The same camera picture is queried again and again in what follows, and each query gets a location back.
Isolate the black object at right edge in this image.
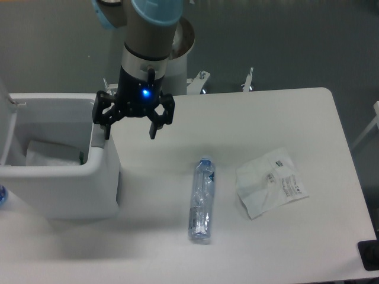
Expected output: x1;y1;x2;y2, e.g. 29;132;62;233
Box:
358;240;378;271

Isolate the white crumpled plastic bag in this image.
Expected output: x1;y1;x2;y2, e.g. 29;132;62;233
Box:
236;147;309;220

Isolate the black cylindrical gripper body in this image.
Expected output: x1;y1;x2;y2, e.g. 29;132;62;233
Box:
114;67;163;118

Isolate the white bracket with bolts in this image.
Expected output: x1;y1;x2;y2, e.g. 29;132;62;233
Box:
103;78;118;96

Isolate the clear crushed plastic bottle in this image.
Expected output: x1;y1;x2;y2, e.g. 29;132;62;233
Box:
188;156;216;243

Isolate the white bolted foot bracket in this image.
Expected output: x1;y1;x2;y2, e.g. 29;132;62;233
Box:
187;70;211;95

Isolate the white plastic trash can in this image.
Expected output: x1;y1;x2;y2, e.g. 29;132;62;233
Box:
1;87;121;219

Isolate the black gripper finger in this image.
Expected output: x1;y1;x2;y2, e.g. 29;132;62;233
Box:
92;90;127;140
147;91;175;139

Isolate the white frame at right edge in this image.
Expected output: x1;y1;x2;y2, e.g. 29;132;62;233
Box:
351;101;378;151

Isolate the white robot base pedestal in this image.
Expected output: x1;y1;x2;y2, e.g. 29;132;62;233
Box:
163;55;187;95

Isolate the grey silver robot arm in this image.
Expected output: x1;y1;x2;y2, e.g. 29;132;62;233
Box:
92;1;183;139

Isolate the white bag inside trash can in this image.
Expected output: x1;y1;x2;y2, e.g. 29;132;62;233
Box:
25;140;85;166

